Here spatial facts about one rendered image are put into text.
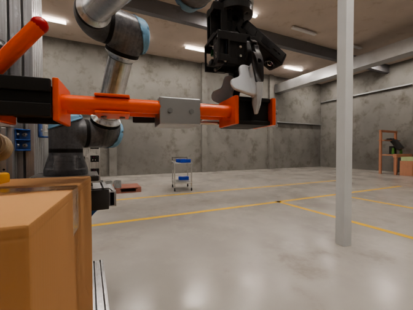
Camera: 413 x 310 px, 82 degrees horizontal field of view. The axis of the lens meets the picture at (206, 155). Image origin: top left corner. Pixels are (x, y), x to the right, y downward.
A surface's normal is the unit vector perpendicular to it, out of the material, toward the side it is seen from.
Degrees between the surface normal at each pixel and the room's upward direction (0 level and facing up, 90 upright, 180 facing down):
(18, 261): 90
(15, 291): 90
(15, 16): 90
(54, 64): 90
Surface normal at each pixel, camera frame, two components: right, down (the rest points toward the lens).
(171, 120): 0.33, 0.01
